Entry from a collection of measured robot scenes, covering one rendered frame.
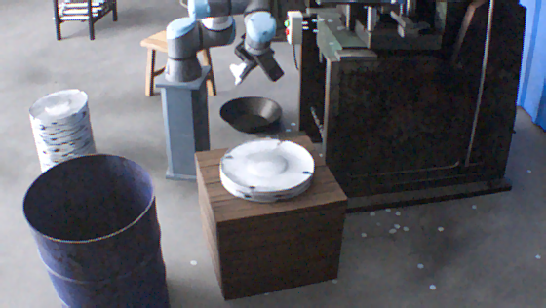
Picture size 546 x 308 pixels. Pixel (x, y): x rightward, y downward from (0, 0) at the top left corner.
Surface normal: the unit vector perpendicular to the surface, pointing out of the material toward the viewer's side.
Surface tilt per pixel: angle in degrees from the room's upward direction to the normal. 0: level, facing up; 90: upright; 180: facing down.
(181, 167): 89
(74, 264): 92
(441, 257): 0
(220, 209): 0
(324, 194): 0
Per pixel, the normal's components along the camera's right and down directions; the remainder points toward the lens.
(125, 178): -0.38, 0.47
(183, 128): -0.14, 0.54
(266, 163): 0.00, -0.84
